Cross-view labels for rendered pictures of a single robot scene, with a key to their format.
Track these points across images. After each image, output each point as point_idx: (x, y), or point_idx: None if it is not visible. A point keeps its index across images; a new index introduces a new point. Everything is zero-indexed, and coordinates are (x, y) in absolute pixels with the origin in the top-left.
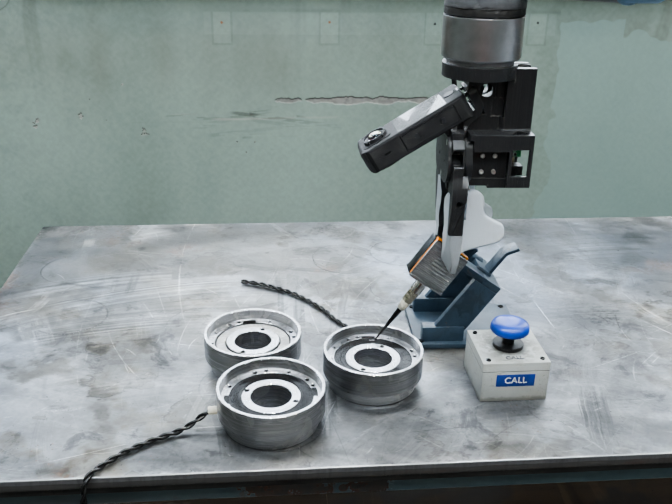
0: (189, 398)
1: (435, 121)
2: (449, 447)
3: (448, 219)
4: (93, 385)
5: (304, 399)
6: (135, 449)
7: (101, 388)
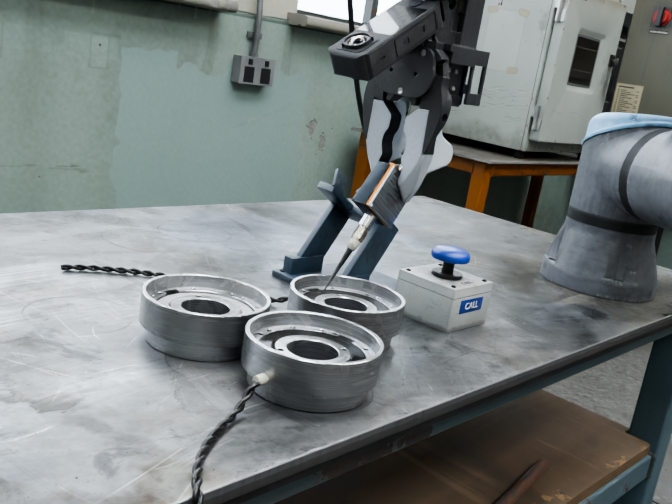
0: (184, 385)
1: (420, 27)
2: (481, 370)
3: (426, 135)
4: (28, 399)
5: (348, 346)
6: (210, 447)
7: (46, 399)
